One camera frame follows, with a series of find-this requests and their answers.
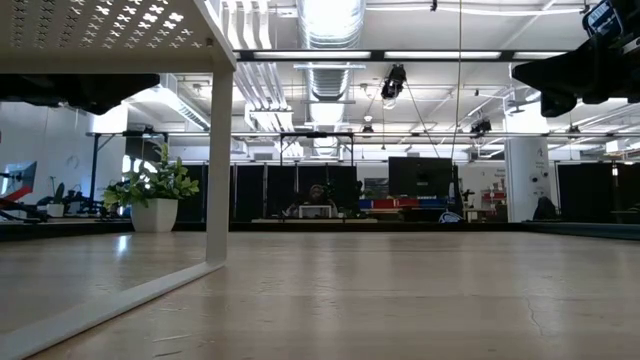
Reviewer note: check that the tilted grey computer monitor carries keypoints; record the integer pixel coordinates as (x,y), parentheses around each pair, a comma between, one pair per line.
(22,175)

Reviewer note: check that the red and blue bins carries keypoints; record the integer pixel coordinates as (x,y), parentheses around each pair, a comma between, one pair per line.
(400,203)

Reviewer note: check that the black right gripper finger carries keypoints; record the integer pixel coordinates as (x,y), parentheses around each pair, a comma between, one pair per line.
(535,75)

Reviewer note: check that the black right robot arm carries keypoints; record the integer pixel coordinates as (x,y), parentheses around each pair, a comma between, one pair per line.
(625,75)

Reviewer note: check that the shelf with red boxes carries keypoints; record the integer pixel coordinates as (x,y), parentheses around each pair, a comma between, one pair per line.
(492,196)

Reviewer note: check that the black partition wall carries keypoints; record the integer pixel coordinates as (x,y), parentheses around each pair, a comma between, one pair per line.
(250,192)
(585,190)

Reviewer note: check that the small white pot with leaf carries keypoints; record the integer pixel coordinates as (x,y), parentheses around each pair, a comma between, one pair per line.
(56,210)

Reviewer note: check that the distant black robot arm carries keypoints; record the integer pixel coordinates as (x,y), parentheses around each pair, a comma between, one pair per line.
(20,215)

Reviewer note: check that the black beam with light strips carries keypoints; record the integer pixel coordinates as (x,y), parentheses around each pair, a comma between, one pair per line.
(377,55)

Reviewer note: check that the white perforated metal shelf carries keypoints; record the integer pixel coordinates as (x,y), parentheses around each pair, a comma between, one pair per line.
(220,150)

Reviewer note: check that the white desk rack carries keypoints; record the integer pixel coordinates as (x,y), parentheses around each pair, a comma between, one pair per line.
(315,206)

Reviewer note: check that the black neighbouring rig frame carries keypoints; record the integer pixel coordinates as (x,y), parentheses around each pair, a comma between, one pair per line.
(94,170)
(316,135)

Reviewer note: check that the black TV screen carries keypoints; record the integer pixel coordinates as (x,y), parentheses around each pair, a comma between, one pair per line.
(420,177)

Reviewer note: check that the person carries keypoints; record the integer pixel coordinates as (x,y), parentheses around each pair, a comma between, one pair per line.
(316,192)

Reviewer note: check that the white round column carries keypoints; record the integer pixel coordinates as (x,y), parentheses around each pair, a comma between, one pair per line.
(525,165)

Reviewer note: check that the black office chair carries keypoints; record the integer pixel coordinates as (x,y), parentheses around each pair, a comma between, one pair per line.
(545,210)

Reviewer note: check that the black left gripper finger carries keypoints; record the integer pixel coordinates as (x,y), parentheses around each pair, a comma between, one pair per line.
(135,82)

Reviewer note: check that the green plant in white pot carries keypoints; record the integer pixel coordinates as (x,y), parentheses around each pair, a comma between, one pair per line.
(155,215)

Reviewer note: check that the black aluminium table frame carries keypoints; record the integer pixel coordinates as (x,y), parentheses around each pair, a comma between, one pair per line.
(75,231)

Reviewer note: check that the silver ventilation duct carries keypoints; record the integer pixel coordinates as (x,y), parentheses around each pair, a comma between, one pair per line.
(327,85)

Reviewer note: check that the black overhead camera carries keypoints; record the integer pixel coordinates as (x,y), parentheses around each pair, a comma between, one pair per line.
(395,80)

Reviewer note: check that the black ceiling-hung camera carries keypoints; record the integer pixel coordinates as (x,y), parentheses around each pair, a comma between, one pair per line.
(481,126)

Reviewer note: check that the blue white object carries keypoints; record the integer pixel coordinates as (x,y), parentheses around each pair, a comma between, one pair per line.
(451,218)

